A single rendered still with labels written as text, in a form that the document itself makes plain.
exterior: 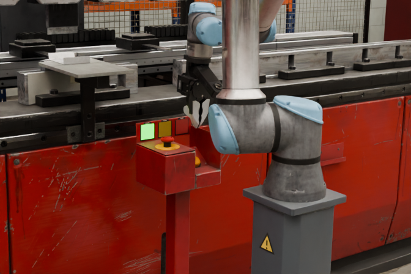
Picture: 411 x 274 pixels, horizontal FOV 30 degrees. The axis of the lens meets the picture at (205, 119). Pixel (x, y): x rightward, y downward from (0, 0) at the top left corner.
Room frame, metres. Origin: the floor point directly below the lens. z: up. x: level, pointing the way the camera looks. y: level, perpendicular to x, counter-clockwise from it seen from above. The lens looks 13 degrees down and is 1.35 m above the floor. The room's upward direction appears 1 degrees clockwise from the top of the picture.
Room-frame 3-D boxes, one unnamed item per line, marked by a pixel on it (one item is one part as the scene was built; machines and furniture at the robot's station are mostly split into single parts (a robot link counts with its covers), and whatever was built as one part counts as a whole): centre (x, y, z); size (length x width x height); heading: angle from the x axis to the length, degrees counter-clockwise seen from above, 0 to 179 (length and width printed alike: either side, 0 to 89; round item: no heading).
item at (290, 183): (1.77, -0.22, 0.82); 0.15 x 0.15 x 0.10
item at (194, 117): (2.20, 0.05, 0.87); 0.06 x 0.03 x 0.09; 37
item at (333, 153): (2.83, -0.48, 0.58); 0.15 x 0.02 x 0.07; 126
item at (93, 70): (2.23, 0.36, 1.00); 0.26 x 0.18 x 0.01; 36
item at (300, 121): (1.76, -0.21, 0.94); 0.13 x 0.12 x 0.14; 103
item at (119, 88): (2.33, 0.38, 0.89); 0.30 x 0.05 x 0.03; 126
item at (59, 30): (2.35, 0.44, 1.13); 0.10 x 0.02 x 0.10; 126
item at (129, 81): (2.38, 0.40, 0.92); 0.39 x 0.06 x 0.10; 126
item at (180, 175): (2.19, 0.08, 0.75); 0.20 x 0.16 x 0.18; 127
